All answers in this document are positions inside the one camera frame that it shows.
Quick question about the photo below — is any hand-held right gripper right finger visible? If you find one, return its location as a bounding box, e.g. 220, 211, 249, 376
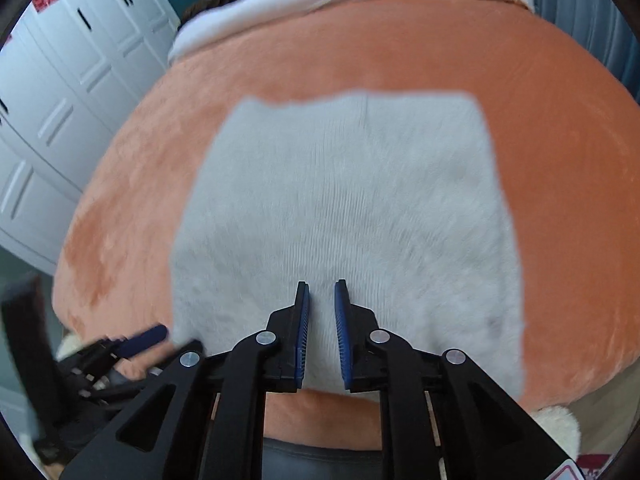
333, 279, 577, 480

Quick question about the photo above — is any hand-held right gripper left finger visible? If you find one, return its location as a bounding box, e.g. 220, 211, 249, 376
65, 281, 312, 480

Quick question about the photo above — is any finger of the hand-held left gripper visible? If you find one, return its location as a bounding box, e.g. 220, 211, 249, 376
169, 339, 205, 361
116, 323, 169, 357

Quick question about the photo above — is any grey sweater with black hearts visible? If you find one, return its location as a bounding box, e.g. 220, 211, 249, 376
169, 91, 527, 407

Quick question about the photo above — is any person's left hand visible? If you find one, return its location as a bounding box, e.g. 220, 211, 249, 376
118, 351, 167, 381

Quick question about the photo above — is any grey leather bed footboard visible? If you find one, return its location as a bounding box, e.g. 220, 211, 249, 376
260, 436, 386, 480

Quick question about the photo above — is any white wardrobe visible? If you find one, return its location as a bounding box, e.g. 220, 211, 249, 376
0, 0, 182, 277

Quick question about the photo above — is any orange plush blanket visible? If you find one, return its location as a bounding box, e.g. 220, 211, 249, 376
52, 0, 640, 449

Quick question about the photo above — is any dark brown fuzzy cloth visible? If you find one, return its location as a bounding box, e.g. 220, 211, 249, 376
179, 0, 262, 27

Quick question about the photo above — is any blue-grey curtain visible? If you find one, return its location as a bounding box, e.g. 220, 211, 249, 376
514, 0, 640, 107

